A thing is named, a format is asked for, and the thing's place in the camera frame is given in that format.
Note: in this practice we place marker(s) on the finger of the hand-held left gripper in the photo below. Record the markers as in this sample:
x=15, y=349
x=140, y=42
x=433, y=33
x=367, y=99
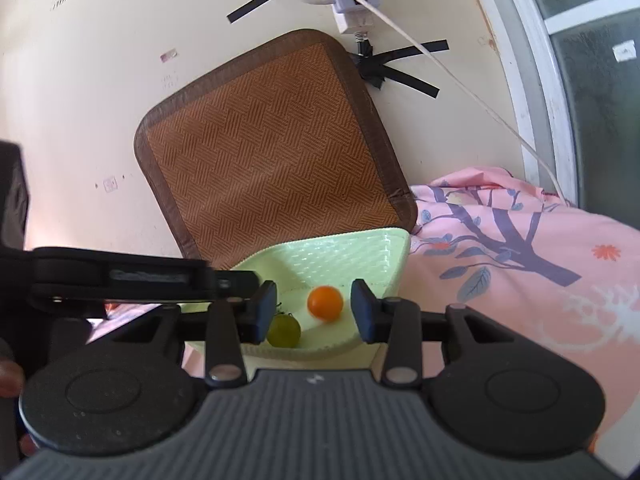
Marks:
x=150, y=277

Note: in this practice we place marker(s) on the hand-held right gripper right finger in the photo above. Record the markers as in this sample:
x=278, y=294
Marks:
x=362, y=312

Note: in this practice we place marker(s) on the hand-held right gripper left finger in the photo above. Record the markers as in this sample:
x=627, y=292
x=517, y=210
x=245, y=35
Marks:
x=265, y=312

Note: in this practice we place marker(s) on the green grape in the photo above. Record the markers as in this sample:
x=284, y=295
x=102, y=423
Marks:
x=284, y=332

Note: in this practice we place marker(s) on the small orange tangerine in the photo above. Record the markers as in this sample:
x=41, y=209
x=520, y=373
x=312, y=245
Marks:
x=325, y=303

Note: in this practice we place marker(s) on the light green plastic basket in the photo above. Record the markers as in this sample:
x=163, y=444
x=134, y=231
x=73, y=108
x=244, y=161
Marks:
x=340, y=260

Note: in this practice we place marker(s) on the person's left hand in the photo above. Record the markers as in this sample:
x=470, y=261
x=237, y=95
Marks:
x=9, y=377

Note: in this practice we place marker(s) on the brown woven seat cushion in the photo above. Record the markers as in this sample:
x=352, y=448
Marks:
x=270, y=150

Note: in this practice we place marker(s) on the pink printed bedsheet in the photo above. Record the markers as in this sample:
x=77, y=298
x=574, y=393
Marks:
x=525, y=285

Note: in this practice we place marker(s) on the crossed black tape strips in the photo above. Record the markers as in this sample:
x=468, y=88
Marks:
x=395, y=67

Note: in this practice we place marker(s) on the long black tape strip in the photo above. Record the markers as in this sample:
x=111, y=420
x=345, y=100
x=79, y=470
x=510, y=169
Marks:
x=255, y=2

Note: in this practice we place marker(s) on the white window sticker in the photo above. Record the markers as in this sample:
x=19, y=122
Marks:
x=623, y=51

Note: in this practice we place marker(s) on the small pink wall sticker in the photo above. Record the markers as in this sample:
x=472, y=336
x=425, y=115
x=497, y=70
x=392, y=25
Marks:
x=110, y=183
x=168, y=55

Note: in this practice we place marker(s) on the white window frame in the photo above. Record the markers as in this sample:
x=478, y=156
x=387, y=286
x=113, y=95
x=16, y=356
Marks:
x=530, y=85

